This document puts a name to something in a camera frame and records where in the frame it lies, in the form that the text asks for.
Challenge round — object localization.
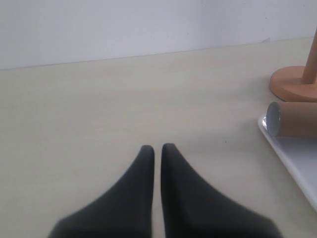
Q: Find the white plastic tray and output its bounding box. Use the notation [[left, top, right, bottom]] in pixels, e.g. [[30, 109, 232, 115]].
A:
[[258, 114, 317, 210]]

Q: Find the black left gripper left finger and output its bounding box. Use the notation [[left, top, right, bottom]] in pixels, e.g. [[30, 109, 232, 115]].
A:
[[49, 145, 155, 238]]

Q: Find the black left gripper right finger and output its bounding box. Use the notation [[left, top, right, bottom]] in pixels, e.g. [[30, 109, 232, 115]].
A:
[[160, 143, 282, 238]]

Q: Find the brown cardboard tube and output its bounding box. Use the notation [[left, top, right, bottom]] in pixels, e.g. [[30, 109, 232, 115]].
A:
[[266, 102, 317, 138]]

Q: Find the wooden paper towel holder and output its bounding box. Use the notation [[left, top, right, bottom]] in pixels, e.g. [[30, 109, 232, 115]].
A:
[[269, 36, 317, 103]]

